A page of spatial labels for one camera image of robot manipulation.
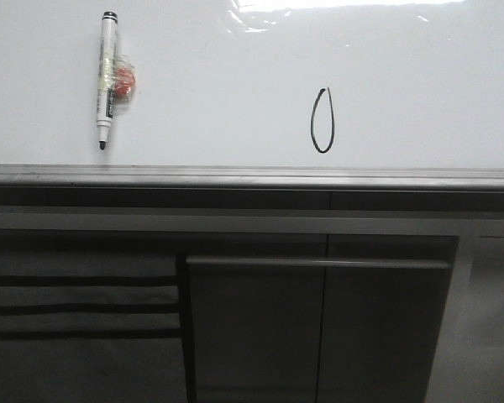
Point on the red magnet taped to marker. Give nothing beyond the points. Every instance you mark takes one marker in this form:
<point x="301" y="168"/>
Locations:
<point x="124" y="84"/>

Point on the white whiteboard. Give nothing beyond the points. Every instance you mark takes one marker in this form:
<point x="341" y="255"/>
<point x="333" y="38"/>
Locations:
<point x="310" y="94"/>

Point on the grey cabinet with doors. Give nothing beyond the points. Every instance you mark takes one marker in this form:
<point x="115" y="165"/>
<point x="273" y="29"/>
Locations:
<point x="317" y="318"/>

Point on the white whiteboard marker pen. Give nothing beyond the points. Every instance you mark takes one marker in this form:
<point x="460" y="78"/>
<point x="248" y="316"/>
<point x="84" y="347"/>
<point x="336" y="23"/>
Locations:
<point x="105" y="86"/>

